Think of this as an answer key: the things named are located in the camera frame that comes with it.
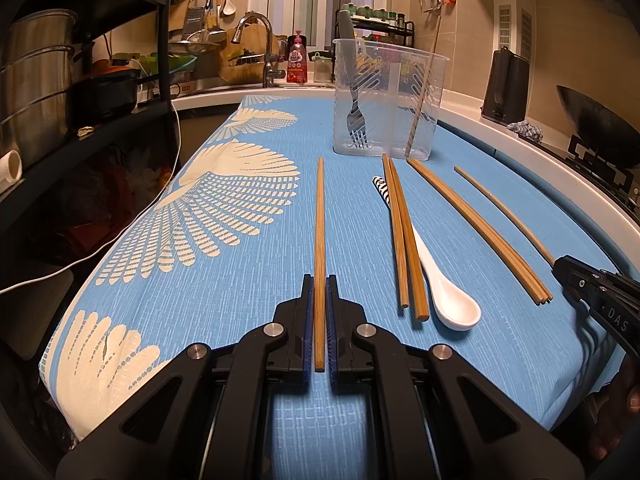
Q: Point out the red patterned bag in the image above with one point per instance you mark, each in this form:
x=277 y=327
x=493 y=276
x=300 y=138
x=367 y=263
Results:
x=115 y=200

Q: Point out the person's right hand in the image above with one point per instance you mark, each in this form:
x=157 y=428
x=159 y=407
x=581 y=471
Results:
x=622 y=410

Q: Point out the black wok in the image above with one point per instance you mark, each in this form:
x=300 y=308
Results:
x=600 y=125

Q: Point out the green plastic bowl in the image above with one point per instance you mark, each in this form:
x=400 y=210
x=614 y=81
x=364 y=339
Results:
x=182 y=62

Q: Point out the metal box grater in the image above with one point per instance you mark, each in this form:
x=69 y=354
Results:
x=191 y=20

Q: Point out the stainless steel sink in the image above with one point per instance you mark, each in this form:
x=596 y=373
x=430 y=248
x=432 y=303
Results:
x=220 y=85

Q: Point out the black pot orange lid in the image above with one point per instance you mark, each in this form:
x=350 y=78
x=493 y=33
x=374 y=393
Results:
x=105 y=100

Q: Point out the black metal shelf rack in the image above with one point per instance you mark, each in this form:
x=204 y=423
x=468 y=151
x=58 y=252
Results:
x=164 y=35

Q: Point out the white framed window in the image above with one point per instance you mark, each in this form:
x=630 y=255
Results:
x=300 y=0

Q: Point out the white plastic tube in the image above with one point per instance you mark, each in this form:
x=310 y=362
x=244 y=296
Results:
x=10 y=170

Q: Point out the chrome kitchen faucet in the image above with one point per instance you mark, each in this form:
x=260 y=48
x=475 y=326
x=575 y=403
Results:
x=268 y=65

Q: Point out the glass jar green lid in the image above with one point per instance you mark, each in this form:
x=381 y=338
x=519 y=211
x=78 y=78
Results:
x=322 y=70

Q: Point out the wall vent grille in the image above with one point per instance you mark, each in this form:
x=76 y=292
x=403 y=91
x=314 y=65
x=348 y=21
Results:
x=526 y=32
x=505 y=27

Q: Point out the black wok stand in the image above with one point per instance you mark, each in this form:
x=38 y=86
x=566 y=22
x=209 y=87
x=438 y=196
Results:
x=597 y=160

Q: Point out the stainless steel stockpot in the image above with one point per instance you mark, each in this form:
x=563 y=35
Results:
x=35 y=85

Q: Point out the black electric kettle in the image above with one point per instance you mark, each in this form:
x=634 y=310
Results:
x=507 y=85

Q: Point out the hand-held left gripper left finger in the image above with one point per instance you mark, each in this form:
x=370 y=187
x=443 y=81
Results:
x=307 y=330

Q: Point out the round wooden cutting board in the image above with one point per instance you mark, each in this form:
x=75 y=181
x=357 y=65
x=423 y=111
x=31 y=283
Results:
x=250 y=42

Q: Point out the metal fork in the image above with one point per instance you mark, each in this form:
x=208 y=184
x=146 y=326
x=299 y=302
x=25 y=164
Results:
x=356 y=110

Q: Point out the small beige lump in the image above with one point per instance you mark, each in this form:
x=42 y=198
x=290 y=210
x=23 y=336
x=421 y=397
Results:
x=86 y=130

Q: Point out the black spice rack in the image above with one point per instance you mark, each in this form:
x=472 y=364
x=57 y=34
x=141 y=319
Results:
x=400 y=27

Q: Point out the clear plastic utensil holder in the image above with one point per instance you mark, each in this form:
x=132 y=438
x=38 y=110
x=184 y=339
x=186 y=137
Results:
x=390 y=130

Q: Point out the white hanging ladle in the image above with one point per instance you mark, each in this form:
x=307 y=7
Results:
x=229 y=6

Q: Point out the stainless steel colander bowl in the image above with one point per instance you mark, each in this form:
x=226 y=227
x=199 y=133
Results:
x=195 y=45

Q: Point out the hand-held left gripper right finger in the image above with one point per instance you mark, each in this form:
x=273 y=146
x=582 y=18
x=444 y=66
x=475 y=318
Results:
x=332 y=330

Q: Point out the blue crane print cloth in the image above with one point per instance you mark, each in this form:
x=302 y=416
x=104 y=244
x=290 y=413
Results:
x=225 y=260

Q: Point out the row of spice jars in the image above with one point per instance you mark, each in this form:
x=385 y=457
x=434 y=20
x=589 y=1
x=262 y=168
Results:
x=372 y=11

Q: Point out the pink dish soap bottle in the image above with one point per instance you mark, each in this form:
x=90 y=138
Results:
x=296 y=62

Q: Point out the faucet sponge caddy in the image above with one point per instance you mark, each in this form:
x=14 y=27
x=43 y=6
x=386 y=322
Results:
x=252 y=57

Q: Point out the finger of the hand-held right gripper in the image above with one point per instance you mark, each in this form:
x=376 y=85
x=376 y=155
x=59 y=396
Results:
x=575 y=282
x=627 y=291

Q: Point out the brown wooden chopstick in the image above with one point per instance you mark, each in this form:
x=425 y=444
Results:
x=465 y=176
x=395 y=240
x=407 y=240
x=420 y=105
x=522 y=280
x=529 y=275
x=320 y=235

